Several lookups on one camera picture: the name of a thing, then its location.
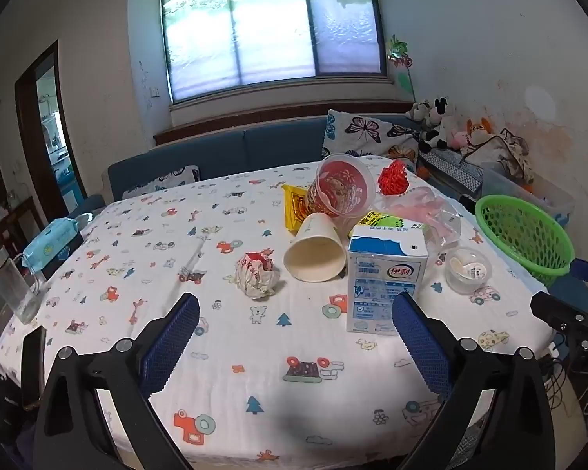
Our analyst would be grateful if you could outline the large window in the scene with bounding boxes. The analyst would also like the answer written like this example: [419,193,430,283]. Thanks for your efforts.
[159,0,388,105]

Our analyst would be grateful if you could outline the black white patterned cushion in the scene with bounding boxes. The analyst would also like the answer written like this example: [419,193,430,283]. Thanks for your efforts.
[418,149,483,199]

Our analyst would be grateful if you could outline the dark wooden cabinet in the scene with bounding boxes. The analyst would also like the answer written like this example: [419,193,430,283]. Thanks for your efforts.
[0,115,42,275]

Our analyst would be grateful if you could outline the cartoon print tablecloth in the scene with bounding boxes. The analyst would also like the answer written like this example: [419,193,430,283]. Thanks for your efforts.
[0,154,557,470]

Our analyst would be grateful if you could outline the brown wooden window ledge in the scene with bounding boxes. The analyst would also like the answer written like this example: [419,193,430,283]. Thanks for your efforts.
[153,100,417,146]

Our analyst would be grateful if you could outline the blue wet wipes pack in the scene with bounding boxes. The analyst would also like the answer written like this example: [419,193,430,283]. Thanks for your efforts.
[22,219,82,271]

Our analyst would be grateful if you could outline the pink clear plastic bag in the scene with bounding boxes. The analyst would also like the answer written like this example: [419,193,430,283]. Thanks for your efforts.
[372,186,464,250]

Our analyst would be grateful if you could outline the small clear plastic cup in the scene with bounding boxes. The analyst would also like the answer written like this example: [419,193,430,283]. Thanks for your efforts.
[443,247,493,295]

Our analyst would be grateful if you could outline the blue white milk carton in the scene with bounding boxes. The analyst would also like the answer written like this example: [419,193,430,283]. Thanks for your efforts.
[345,225,429,336]

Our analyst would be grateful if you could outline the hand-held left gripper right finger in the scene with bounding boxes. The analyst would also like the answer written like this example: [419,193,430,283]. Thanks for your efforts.
[391,292,555,470]

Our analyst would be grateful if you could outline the small butterfly print pillow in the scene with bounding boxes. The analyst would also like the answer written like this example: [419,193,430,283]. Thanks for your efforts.
[122,165,201,201]

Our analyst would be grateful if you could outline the blue sofa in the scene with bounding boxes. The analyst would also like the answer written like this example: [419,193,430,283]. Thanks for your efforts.
[69,114,588,316]

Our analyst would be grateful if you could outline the paper ball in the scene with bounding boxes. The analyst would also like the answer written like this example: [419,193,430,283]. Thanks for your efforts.
[228,249,280,301]

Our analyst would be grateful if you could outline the clear plastic storage box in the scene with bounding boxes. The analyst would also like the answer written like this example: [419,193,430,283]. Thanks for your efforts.
[480,161,576,228]

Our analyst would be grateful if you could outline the black white cow plush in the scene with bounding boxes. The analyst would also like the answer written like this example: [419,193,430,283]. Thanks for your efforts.
[418,97,464,154]

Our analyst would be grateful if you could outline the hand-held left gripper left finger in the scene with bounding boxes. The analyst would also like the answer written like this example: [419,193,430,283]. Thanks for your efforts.
[32,292,201,470]

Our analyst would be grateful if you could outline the black smartphone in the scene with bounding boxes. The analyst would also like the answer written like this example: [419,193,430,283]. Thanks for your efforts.
[20,325,47,411]

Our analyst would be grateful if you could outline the white paper cup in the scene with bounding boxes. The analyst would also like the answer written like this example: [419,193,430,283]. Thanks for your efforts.
[283,212,348,283]

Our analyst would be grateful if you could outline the brown framed doorway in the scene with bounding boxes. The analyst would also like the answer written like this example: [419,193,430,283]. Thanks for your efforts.
[15,40,86,206]

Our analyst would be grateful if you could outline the yellow snack wrapper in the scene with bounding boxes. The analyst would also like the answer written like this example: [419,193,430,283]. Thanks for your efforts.
[281,182,319,232]

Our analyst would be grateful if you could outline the green plastic basket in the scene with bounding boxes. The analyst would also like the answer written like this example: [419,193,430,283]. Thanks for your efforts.
[474,194,576,287]

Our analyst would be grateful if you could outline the red foam fruit net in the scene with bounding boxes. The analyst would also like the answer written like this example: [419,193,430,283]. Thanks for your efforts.
[377,159,410,197]

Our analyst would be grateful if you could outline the beige patterned cloth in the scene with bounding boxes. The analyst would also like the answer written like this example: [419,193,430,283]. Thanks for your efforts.
[463,128,535,182]

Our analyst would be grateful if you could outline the green yellow drink carton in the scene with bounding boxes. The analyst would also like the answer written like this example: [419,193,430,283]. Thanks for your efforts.
[348,210,425,240]

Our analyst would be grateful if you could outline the orange fox plush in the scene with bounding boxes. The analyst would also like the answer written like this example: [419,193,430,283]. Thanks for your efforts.
[465,117,495,145]

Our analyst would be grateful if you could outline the clear glass pitcher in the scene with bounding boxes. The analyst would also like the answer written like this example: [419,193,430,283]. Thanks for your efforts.
[0,257,47,325]

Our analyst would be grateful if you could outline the large butterfly print pillow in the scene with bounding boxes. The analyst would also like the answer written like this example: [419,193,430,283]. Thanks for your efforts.
[322,109,425,172]

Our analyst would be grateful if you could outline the colourful pinwheel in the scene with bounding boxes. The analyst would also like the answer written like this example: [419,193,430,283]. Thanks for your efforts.
[386,35,417,101]

